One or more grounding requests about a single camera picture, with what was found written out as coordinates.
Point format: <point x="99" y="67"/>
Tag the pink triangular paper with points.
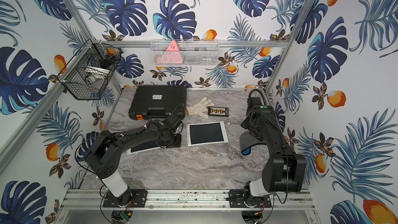
<point x="172" y="55"/>

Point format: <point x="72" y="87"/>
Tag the clear mesh wall shelf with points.
<point x="195" y="52"/>

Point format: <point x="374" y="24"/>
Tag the black wire basket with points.
<point x="95" y="54"/>

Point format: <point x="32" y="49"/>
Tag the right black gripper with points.
<point x="245" y="124"/>

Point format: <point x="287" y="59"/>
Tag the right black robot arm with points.
<point x="285" y="169"/>

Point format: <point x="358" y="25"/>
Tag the grey blue wiping cloth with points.
<point x="248" y="140"/>

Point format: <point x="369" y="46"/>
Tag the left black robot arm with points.
<point x="104" y="154"/>

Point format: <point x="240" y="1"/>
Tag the white knit work glove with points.
<point x="200" y="108"/>

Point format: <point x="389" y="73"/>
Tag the black plastic tool case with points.
<point x="150" y="102"/>

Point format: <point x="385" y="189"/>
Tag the black screwdriver bit box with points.
<point x="218" y="111"/>

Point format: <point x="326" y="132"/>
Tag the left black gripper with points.
<point x="172" y="140"/>

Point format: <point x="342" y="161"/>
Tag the white drawing tablet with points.
<point x="144" y="147"/>
<point x="206" y="133"/>

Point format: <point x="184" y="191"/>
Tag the silver object in basket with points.
<point x="95" y="74"/>

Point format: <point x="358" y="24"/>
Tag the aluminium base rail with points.
<point x="196" y="200"/>

